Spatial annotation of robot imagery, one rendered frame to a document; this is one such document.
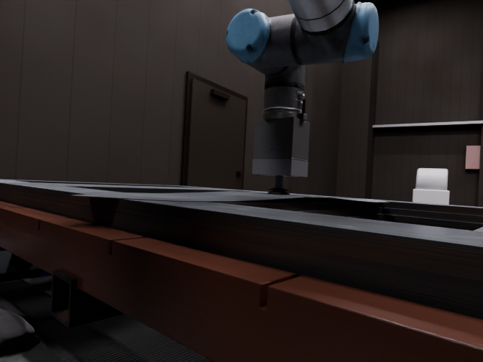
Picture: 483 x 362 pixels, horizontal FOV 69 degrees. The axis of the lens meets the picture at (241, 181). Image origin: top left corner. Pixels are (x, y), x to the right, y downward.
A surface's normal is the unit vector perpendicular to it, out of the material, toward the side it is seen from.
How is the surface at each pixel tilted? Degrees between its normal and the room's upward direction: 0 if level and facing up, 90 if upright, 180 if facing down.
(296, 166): 90
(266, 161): 90
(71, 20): 90
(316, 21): 162
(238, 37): 90
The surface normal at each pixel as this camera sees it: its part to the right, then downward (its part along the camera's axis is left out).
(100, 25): 0.84, 0.04
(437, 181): -0.49, -0.21
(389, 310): 0.05, -1.00
